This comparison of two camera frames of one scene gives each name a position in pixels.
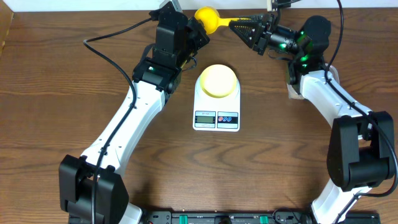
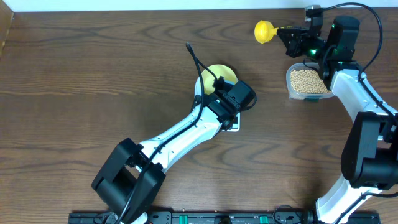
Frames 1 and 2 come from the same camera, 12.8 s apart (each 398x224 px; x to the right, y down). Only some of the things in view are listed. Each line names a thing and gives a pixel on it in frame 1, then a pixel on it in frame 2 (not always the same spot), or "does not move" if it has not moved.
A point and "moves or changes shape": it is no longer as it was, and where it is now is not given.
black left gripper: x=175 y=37 -> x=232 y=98
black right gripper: x=260 y=37 -> x=293 y=47
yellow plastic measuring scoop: x=210 y=18 moves or changes shape
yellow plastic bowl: x=217 y=81 does not move
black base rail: x=235 y=216 does not move
